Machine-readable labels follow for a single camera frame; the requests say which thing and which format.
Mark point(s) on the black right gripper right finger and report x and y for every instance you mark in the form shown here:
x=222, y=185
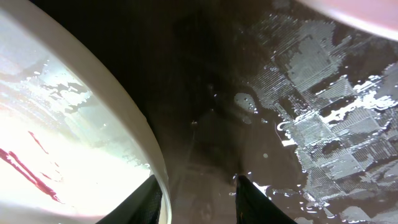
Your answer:
x=253, y=207

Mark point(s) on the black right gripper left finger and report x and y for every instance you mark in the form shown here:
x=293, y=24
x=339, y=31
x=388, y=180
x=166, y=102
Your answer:
x=141, y=207

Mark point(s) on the cream plate with red stain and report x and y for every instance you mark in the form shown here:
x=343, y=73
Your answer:
x=74, y=145

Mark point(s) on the pinkish plate with red stain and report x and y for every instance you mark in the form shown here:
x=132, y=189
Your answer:
x=378, y=17

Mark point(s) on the dark brown serving tray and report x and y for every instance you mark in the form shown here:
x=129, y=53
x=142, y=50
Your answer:
x=304, y=106

